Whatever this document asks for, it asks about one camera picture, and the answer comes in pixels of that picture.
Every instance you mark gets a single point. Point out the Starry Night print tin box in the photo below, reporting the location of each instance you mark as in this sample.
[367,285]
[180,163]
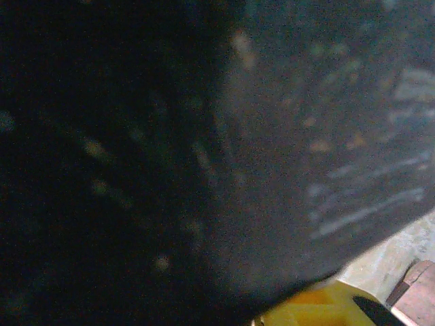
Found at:
[136,136]

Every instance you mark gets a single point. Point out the pink brown block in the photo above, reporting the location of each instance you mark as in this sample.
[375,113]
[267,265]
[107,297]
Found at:
[418,295]

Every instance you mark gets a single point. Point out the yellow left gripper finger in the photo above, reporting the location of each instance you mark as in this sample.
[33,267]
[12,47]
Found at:
[316,309]

